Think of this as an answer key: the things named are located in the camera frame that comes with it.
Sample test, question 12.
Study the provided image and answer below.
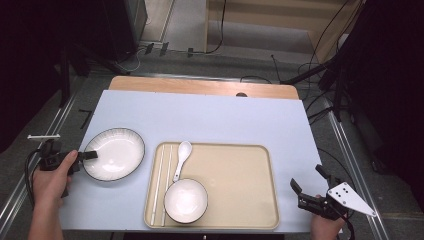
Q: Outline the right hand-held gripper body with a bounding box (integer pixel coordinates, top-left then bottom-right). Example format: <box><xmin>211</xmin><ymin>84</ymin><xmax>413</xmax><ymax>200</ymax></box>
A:
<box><xmin>298</xmin><ymin>181</ymin><xmax>378</xmax><ymax>220</ymax></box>

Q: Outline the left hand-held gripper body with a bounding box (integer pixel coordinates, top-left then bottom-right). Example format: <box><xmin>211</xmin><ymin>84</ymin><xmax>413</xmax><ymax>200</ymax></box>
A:
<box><xmin>27</xmin><ymin>134</ymin><xmax>82</xmax><ymax>175</ymax></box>

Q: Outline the white plate with black rim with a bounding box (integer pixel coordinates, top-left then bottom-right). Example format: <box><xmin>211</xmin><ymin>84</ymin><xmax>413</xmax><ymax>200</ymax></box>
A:
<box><xmin>82</xmin><ymin>127</ymin><xmax>146</xmax><ymax>183</ymax></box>

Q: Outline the beige plastic tray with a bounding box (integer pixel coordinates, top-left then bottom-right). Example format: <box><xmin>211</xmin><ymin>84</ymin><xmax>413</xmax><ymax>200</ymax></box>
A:
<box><xmin>143</xmin><ymin>141</ymin><xmax>280</xmax><ymax>231</ymax></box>

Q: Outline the white ceramic spoon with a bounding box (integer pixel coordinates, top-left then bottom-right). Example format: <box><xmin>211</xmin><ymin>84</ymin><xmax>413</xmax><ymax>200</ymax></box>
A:
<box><xmin>172</xmin><ymin>140</ymin><xmax>193</xmax><ymax>183</ymax></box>

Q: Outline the white bowl with black rim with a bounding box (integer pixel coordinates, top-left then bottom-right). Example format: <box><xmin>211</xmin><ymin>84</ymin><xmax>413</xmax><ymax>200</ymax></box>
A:
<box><xmin>163</xmin><ymin>177</ymin><xmax>209</xmax><ymax>225</ymax></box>

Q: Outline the person's left hand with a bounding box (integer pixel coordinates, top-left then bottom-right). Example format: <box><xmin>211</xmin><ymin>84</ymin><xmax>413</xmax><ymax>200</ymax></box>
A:
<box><xmin>32</xmin><ymin>150</ymin><xmax>79</xmax><ymax>208</ymax></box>

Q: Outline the person's right hand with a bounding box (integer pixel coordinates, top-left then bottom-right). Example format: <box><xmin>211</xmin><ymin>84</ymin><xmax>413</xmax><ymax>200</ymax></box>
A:
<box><xmin>310</xmin><ymin>212</ymin><xmax>346</xmax><ymax>240</ymax></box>

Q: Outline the black stand leg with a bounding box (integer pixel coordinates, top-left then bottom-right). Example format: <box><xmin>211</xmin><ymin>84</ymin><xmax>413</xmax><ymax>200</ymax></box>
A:
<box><xmin>279</xmin><ymin>59</ymin><xmax>338</xmax><ymax>86</ymax></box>

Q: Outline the pale blue table board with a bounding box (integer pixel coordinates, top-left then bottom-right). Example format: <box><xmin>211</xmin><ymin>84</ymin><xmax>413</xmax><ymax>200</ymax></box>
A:
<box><xmin>59</xmin><ymin>89</ymin><xmax>343</xmax><ymax>233</ymax></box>

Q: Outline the wooden table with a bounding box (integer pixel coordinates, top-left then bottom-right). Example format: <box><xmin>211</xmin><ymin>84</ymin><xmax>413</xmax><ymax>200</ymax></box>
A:
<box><xmin>108</xmin><ymin>75</ymin><xmax>300</xmax><ymax>100</ymax></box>

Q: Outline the black cabinet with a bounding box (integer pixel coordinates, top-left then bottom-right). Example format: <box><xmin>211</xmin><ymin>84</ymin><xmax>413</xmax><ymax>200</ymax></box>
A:
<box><xmin>103</xmin><ymin>0</ymin><xmax>148</xmax><ymax>63</ymax></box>

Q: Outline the light wooden shelf unit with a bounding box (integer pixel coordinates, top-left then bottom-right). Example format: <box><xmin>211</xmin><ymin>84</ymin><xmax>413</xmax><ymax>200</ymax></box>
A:
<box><xmin>204</xmin><ymin>0</ymin><xmax>363</xmax><ymax>64</ymax></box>

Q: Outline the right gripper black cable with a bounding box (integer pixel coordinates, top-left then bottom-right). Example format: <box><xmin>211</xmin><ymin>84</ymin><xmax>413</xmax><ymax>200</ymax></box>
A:
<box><xmin>343</xmin><ymin>216</ymin><xmax>356</xmax><ymax>240</ymax></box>

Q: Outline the metal floor rail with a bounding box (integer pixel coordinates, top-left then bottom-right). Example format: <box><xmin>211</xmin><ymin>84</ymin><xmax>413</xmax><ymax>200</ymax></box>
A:
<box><xmin>0</xmin><ymin>96</ymin><xmax>78</xmax><ymax>231</ymax></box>
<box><xmin>325</xmin><ymin>109</ymin><xmax>390</xmax><ymax>240</ymax></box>

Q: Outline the white floor cable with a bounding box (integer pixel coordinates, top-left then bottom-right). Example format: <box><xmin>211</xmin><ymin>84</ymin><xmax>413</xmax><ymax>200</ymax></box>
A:
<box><xmin>114</xmin><ymin>46</ymin><xmax>147</xmax><ymax>73</ymax></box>

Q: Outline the black hanging cable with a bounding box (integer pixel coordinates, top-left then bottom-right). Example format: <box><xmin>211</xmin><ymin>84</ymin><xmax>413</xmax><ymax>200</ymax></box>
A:
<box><xmin>204</xmin><ymin>0</ymin><xmax>228</xmax><ymax>55</ymax></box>

